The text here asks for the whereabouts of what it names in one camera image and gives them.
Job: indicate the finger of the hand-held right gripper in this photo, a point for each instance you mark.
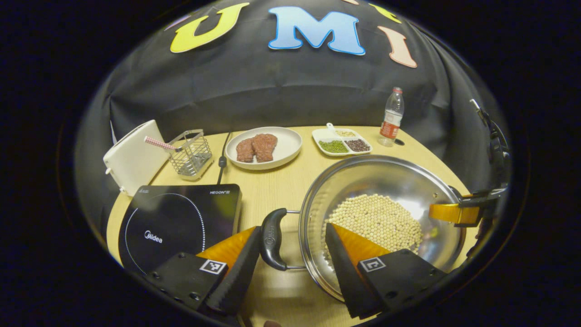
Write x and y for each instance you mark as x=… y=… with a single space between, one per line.
x=449 y=213

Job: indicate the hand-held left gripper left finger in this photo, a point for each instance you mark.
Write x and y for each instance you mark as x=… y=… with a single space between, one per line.
x=236 y=277

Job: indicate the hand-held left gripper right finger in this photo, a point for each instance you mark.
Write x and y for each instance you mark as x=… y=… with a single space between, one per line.
x=345 y=277

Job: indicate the stainless steel pot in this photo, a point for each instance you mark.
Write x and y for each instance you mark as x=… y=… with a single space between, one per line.
x=386 y=177

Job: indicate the black induction cooktop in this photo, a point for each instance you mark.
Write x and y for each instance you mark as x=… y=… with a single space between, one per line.
x=177 y=213

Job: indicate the pile of soybeans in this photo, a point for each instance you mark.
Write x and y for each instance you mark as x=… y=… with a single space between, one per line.
x=376 y=222

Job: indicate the clear plastic water bottle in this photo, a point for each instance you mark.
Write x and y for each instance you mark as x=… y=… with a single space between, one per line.
x=391 y=122

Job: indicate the pile of dark red beans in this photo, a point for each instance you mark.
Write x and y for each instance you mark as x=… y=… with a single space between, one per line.
x=357 y=145

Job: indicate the brown meat piece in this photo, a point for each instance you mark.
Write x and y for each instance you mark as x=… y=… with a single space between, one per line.
x=265 y=146
x=245 y=151

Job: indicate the small pile of yellow beans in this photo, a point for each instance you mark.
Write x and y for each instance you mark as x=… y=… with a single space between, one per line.
x=346 y=133

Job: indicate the pile of green beans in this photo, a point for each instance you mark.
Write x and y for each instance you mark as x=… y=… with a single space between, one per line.
x=332 y=146

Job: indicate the round white plate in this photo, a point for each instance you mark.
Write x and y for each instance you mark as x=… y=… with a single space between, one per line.
x=288 y=143

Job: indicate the white divided dish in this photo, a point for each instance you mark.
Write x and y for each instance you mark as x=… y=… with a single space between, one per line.
x=323 y=134

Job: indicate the white toaster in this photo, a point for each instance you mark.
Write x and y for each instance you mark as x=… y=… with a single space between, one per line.
x=134 y=159

